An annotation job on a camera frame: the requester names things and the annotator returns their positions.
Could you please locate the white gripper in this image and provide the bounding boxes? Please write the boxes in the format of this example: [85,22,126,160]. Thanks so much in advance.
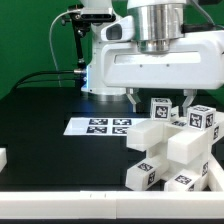
[101,16,224,116]

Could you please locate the small white tagged block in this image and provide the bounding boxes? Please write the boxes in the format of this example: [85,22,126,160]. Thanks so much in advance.
[150,98,172,121]

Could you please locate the small tagged cube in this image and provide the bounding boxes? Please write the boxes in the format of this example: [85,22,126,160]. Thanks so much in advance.
[187,105,216,131]

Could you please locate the long chair side piece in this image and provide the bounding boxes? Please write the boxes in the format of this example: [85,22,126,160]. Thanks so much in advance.
[126,119,187,152]
[167,112,224,160]

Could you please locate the white chair seat block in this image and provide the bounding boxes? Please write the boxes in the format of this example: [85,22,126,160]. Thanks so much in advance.
[146,144,209,181]

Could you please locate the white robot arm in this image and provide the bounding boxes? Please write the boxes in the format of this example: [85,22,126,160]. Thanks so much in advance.
[81,0,224,107]

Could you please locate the white left border block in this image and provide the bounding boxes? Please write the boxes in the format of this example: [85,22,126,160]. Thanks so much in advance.
[0,148,7,172]

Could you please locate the flat white tagged base plate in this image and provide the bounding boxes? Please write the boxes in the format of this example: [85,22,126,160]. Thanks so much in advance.
[64,117,144,136]

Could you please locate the white right border rail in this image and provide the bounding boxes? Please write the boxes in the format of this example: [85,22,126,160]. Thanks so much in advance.
[208,157,224,192]

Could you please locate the white border rail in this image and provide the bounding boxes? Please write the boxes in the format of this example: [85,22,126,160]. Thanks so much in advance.
[0,191,224,219]
[208,157,224,192]

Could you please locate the grey corrugated arm hose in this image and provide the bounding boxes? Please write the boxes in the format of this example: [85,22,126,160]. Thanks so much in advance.
[189,0,224,31]

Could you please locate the black cables on table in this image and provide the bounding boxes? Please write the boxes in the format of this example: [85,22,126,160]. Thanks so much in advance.
[11,69,88,93]

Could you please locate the black camera stand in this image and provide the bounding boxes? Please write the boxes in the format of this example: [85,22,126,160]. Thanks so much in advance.
[62,4,116,87]

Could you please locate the grey cable on stand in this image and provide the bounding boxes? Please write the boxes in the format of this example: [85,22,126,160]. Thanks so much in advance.
[48,9,82,88]

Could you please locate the white front border rail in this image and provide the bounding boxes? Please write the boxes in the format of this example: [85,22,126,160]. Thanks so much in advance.
[0,191,224,219]

